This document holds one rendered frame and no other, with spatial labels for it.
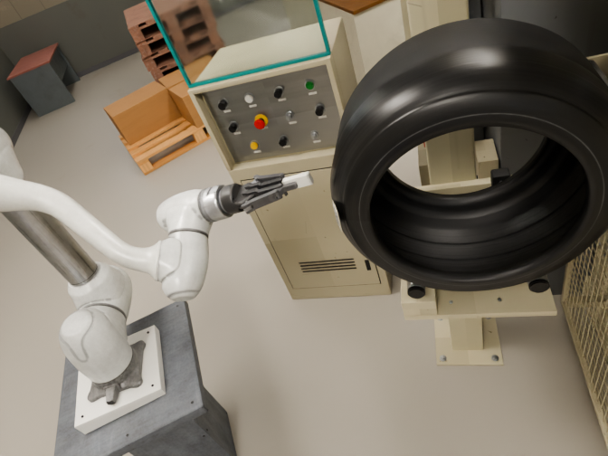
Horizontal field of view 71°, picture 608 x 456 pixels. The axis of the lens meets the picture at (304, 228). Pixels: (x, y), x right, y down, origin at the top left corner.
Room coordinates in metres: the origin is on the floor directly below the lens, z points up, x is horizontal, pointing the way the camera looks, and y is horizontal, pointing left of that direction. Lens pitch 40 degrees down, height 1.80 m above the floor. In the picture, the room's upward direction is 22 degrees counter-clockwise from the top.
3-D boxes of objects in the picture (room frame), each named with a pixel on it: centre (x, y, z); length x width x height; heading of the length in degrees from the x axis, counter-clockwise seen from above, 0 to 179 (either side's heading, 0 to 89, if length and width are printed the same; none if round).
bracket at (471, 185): (0.94, -0.48, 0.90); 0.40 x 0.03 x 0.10; 66
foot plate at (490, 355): (1.02, -0.49, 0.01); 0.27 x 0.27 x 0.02; 66
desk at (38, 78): (7.59, 2.86, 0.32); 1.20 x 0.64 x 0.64; 6
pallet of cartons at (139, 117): (4.37, 0.73, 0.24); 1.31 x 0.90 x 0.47; 110
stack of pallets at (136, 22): (5.81, 0.55, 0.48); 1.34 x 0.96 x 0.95; 6
